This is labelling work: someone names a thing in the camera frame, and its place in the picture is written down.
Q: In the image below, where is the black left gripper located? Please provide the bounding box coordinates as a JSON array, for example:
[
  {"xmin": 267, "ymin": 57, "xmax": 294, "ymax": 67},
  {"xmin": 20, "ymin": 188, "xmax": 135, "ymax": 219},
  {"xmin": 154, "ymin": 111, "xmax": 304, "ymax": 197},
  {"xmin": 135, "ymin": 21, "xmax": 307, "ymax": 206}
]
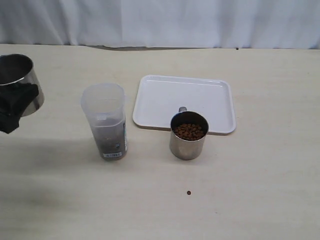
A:
[{"xmin": 0, "ymin": 83, "xmax": 39, "ymax": 134}]

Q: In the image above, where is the steel cup with kibble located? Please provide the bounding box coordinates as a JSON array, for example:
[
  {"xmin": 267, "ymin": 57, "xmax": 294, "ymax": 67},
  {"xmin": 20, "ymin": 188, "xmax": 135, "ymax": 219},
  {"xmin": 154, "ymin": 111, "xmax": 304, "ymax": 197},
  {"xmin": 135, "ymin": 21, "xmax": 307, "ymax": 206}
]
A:
[{"xmin": 169, "ymin": 106, "xmax": 209, "ymax": 161}]

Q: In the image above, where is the clear plastic tall container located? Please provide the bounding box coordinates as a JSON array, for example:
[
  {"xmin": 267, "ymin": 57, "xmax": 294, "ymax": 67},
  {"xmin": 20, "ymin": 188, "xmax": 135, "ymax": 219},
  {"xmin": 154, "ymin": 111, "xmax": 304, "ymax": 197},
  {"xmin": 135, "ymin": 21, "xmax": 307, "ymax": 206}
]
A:
[{"xmin": 80, "ymin": 83, "xmax": 128, "ymax": 161}]

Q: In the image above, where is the white plastic tray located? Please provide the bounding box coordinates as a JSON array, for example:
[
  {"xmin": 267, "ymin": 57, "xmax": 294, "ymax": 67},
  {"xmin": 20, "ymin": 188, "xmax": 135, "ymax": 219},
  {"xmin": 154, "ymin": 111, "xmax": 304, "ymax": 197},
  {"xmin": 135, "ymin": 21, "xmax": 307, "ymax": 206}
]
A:
[{"xmin": 132, "ymin": 75, "xmax": 237, "ymax": 135}]

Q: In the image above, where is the white curtain backdrop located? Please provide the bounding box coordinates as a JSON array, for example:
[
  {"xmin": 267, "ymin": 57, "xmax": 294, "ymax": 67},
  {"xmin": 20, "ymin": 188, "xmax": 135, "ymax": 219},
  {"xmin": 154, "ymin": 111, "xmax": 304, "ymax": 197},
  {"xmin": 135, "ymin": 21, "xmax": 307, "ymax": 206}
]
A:
[{"xmin": 0, "ymin": 0, "xmax": 320, "ymax": 49}]

